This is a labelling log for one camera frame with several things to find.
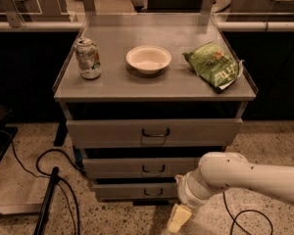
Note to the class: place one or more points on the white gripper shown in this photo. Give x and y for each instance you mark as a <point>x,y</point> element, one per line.
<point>186,191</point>

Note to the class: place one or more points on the grey drawer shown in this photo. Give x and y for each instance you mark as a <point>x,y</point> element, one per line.
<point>135,191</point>
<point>138,168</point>
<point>129,133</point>

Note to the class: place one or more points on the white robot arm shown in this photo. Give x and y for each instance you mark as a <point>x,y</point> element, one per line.
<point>216,172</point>

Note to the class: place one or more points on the grey drawer cabinet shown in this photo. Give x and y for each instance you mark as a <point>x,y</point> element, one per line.
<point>122,92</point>

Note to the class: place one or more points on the black bar on floor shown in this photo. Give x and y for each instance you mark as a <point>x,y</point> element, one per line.
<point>44,211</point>

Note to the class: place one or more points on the green chip bag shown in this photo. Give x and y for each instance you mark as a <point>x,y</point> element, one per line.
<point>215,65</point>

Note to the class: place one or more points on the white paper bowl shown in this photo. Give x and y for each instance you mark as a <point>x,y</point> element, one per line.
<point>148,59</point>

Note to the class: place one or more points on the crushed white soda can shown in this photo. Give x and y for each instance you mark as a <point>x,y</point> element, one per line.
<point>87,56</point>

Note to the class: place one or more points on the white rail right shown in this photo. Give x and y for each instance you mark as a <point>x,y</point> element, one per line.
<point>256,26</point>

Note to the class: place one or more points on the white rail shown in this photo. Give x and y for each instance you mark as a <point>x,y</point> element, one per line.
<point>42,27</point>
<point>256,26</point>

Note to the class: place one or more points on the white rail left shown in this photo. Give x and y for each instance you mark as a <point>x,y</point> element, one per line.
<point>42,27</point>

